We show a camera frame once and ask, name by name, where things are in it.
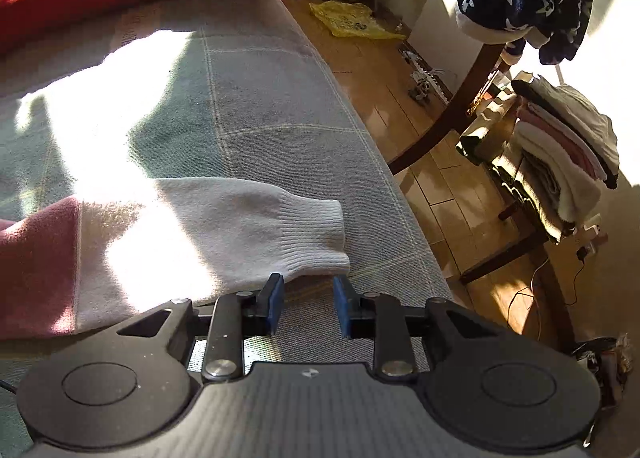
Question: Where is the stack of folded clothes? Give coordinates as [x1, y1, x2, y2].
[459, 72, 622, 245]

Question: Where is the white plug adapter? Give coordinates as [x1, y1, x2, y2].
[575, 225, 609, 253]

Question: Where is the dark wooden chair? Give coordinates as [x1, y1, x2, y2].
[387, 40, 576, 339]

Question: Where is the pink and white sweater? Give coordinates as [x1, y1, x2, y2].
[0, 177, 351, 339]

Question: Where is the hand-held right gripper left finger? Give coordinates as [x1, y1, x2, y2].
[117, 273, 286, 383]

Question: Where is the dark bundle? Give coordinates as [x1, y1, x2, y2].
[570, 335, 632, 411]

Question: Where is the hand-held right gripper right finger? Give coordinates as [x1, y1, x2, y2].
[331, 275, 506, 381]

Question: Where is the thin black floor cable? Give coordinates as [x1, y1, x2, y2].
[507, 248, 592, 333]

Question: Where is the yellow plastic bag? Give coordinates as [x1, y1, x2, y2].
[309, 0, 407, 41]

